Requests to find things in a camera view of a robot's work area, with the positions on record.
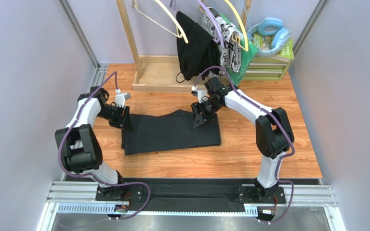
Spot yellow plastic hanger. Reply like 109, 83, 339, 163
222, 0, 249, 52

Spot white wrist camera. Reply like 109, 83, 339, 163
113, 89, 131, 108
191, 86, 209, 103

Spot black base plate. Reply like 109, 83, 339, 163
233, 185, 287, 205
95, 184, 145, 202

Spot black denim trousers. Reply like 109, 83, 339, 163
121, 109, 221, 155

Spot aluminium frame rail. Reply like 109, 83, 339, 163
47, 181, 338, 207

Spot wooden clothes rack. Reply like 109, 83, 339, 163
116, 0, 253, 94

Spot cream plastic hanger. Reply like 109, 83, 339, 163
131, 0, 189, 44

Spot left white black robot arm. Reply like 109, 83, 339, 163
55, 87, 133, 198

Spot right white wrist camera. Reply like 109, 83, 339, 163
191, 86, 209, 103

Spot black hanging garment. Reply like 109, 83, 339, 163
176, 11, 221, 81

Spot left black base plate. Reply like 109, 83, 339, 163
95, 184, 145, 202

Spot black white patterned garment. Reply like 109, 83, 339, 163
201, 7, 242, 75

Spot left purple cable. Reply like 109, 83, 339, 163
57, 71, 151, 221

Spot purple plastic hanger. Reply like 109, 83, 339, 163
170, 0, 225, 50

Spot green book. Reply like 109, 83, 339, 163
252, 32, 294, 63

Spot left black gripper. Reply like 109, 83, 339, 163
97, 104, 134, 131

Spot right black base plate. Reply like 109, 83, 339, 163
233, 185, 287, 205

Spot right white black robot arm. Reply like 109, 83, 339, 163
191, 77, 294, 200

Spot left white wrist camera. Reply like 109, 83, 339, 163
113, 89, 131, 108

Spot black cloth strip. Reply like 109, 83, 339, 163
65, 178, 320, 213

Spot green wooden drawer box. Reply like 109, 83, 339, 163
243, 56, 293, 81

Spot light blue headphones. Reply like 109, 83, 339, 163
247, 17, 291, 57

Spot green tote bag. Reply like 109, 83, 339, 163
220, 13, 258, 86

